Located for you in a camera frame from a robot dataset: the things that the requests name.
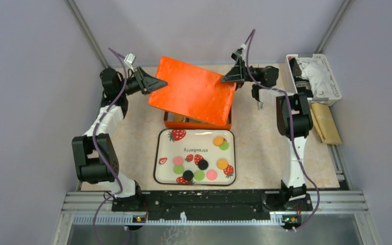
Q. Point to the tan paper bag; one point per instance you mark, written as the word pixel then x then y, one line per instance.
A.
pixel 324 124

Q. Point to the green sandwich cookie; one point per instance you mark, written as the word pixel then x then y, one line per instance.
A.
pixel 224 146
pixel 199 175
pixel 178 169

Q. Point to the white strawberry print tray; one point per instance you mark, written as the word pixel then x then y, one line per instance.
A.
pixel 194 145

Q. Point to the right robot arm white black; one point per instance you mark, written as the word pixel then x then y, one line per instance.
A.
pixel 293 118

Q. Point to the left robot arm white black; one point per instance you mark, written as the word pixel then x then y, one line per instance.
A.
pixel 94 155

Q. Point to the white plastic basket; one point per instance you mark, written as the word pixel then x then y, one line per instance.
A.
pixel 290 85

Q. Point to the orange cookie box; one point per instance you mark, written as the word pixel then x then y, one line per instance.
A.
pixel 189 123

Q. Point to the pink sandwich cookie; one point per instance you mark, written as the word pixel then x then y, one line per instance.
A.
pixel 211 175
pixel 178 160

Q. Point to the white crumpled cloth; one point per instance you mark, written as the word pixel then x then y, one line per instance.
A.
pixel 315 71

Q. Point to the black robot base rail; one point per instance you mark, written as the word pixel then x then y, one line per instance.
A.
pixel 210 205

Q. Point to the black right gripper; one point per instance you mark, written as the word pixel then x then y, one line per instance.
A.
pixel 237 74

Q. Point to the yellow round biscuit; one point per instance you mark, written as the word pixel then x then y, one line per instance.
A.
pixel 178 118
pixel 222 164
pixel 217 141

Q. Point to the aluminium frame rail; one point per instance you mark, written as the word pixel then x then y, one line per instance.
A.
pixel 338 217

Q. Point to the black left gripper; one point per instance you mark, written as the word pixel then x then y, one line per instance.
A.
pixel 148 83

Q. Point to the orange box lid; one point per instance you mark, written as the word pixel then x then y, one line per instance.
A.
pixel 193 92

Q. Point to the black sandwich cookie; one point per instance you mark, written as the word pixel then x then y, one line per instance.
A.
pixel 188 175
pixel 203 164

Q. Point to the black cloth in basket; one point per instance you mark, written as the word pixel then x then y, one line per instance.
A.
pixel 302 84

